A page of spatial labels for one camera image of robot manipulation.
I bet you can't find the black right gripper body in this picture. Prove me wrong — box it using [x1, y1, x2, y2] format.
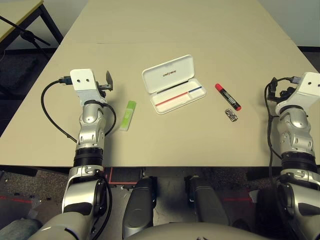
[267, 84, 296, 101]

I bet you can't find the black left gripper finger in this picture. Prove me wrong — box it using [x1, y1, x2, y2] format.
[105, 70, 114, 92]

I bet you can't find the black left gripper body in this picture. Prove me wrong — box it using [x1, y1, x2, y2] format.
[96, 83, 113, 93]

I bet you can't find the green highlighter pen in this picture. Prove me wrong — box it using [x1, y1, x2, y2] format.
[119, 100, 138, 132]

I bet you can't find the red black marker pen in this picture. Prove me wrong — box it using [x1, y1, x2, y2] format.
[214, 83, 242, 112]

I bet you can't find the silver metal binder clip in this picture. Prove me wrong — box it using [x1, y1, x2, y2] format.
[224, 108, 238, 123]

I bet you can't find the white plastic pencil case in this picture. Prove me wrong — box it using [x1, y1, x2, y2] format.
[141, 54, 208, 115]

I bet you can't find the black tripod stand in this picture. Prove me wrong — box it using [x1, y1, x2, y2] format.
[0, 14, 51, 60]

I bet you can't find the grey floor pedal box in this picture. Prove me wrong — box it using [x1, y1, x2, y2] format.
[248, 189, 261, 203]

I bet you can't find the side table with black legs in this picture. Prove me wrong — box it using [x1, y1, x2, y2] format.
[0, 0, 64, 52]

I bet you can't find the grey robot left leg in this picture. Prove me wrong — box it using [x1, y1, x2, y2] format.
[122, 175, 158, 239]

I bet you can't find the grey robot leg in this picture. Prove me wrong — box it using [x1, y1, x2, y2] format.
[122, 175, 158, 239]
[184, 174, 230, 226]

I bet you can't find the grey robot right leg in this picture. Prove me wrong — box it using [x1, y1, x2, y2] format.
[184, 174, 230, 226]

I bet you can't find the beige robot torso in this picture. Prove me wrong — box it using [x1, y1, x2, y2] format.
[127, 221, 272, 240]

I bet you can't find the grey blue cloth bundle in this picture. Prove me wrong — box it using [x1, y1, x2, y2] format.
[0, 217, 43, 240]

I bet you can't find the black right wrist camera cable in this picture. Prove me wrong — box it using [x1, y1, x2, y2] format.
[264, 76, 302, 226]

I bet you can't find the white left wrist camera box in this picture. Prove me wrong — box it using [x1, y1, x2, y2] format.
[69, 68, 99, 106]

